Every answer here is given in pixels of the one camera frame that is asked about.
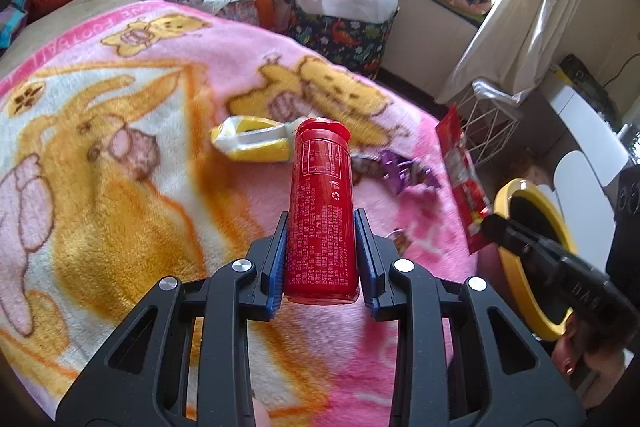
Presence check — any yellow rim trash bin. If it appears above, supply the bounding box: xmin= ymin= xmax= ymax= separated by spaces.
xmin=494 ymin=179 xmax=577 ymax=341

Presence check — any black bag on dresser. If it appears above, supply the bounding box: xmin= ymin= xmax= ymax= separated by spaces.
xmin=560 ymin=54 xmax=620 ymax=129

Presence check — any person's left hand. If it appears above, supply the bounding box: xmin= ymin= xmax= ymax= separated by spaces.
xmin=253 ymin=399 xmax=271 ymax=427

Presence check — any yellow white snack bag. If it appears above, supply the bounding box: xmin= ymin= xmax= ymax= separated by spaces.
xmin=209 ymin=115 xmax=304 ymax=164

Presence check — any red white candy wrapper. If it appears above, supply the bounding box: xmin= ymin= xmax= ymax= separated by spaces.
xmin=436 ymin=105 xmax=492 ymax=255

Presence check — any right cream curtain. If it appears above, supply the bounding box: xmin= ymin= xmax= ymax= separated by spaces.
xmin=436 ymin=0 xmax=579 ymax=103

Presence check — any pink bear blanket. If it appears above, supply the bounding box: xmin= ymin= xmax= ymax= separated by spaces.
xmin=1 ymin=0 xmax=476 ymax=426

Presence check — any purple snack wrapper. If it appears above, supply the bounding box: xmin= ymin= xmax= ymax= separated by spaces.
xmin=350 ymin=150 xmax=442 ymax=195

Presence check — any small purple orange wrapper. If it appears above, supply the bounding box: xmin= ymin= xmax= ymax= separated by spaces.
xmin=387 ymin=229 xmax=412 ymax=256

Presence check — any red cylindrical can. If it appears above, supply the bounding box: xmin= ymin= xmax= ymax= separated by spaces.
xmin=284 ymin=118 xmax=358 ymax=306

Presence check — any person's right hand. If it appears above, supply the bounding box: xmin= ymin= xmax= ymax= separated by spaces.
xmin=551 ymin=312 xmax=626 ymax=410

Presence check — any dinosaur print laundry basket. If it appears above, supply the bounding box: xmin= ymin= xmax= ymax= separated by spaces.
xmin=286 ymin=2 xmax=399 ymax=79

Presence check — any striped purple blue cloth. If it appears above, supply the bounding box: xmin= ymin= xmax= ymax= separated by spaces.
xmin=0 ymin=0 xmax=28 ymax=54

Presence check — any floral fabric bag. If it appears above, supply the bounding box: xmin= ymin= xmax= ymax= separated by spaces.
xmin=216 ymin=0 xmax=260 ymax=26

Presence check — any white wire side table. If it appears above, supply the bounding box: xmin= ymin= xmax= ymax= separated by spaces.
xmin=458 ymin=79 xmax=523 ymax=167

